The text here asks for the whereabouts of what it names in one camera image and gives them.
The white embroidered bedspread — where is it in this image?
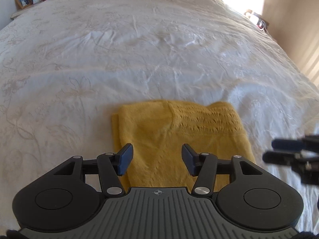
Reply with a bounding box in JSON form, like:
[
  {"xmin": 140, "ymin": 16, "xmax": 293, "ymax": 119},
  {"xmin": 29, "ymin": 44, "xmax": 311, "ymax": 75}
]
[{"xmin": 1, "ymin": 0, "xmax": 318, "ymax": 232}]

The wooden picture frame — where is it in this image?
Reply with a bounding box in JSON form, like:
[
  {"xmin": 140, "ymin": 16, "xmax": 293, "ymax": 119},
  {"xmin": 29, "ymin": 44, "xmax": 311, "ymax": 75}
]
[{"xmin": 15, "ymin": 0, "xmax": 32, "ymax": 9}]

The left white nightstand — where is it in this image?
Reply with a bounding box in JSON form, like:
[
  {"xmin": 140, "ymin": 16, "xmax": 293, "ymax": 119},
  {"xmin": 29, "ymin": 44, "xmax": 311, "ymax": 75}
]
[{"xmin": 10, "ymin": 8, "xmax": 30, "ymax": 20}]

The right nightstand with clutter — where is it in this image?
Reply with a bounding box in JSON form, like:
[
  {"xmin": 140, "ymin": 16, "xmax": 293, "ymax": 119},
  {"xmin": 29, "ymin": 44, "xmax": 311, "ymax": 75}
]
[{"xmin": 244, "ymin": 10, "xmax": 269, "ymax": 31}]

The yellow knit sweater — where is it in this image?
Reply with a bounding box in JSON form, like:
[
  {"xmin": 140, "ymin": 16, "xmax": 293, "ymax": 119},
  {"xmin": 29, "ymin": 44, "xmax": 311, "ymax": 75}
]
[{"xmin": 111, "ymin": 100, "xmax": 255, "ymax": 190}]

